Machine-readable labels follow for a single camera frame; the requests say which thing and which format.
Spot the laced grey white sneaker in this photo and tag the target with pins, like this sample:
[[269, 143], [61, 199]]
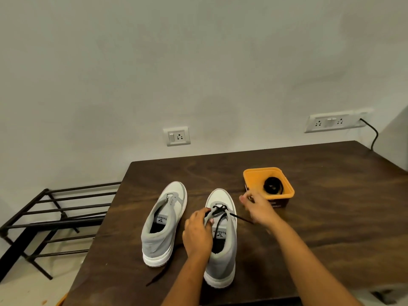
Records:
[[221, 238]]

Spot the person's right hand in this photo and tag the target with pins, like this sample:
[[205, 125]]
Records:
[[259, 207]]

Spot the unlaced grey white sneaker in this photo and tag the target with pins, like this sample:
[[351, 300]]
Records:
[[163, 224]]

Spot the person's right forearm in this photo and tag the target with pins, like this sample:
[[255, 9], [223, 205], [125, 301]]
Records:
[[306, 264]]

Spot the small white wall socket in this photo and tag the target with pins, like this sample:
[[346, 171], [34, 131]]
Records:
[[177, 136]]

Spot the black metal shoe rack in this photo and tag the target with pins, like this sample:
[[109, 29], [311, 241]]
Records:
[[47, 226]]

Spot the person's right fingers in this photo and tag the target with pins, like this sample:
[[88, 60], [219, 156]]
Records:
[[250, 199]]

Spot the wide white wall socket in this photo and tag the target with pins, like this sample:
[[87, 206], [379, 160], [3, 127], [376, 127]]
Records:
[[338, 120]]

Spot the person's left hand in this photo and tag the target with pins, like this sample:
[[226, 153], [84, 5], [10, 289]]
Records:
[[197, 235]]

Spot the person's left forearm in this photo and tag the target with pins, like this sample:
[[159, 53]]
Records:
[[186, 280]]

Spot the coiled black shoelace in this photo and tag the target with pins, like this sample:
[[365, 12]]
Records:
[[274, 185]]

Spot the orange square container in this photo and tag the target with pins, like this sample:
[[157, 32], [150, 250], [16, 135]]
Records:
[[268, 187]]

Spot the black shoelace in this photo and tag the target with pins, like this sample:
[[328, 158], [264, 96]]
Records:
[[274, 185], [223, 216]]

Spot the person's left thumb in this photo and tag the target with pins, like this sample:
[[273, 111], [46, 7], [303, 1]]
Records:
[[210, 219]]

